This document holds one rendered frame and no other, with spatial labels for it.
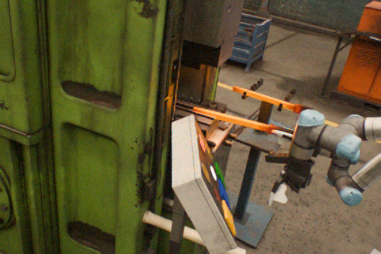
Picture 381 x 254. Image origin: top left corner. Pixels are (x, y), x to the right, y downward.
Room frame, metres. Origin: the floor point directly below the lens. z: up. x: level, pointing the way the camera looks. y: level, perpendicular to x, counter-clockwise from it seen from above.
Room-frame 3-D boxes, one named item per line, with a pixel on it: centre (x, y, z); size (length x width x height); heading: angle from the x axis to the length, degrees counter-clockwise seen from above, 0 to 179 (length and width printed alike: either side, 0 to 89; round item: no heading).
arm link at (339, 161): (1.27, -0.66, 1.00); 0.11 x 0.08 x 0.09; 72
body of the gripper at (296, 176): (0.98, -0.38, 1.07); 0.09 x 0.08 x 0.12; 46
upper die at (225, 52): (1.50, 0.09, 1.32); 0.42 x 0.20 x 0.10; 72
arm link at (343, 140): (0.94, -0.47, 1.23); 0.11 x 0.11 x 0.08; 54
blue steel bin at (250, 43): (5.68, -0.38, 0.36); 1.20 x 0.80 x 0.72; 67
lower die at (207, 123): (1.50, 0.09, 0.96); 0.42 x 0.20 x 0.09; 72
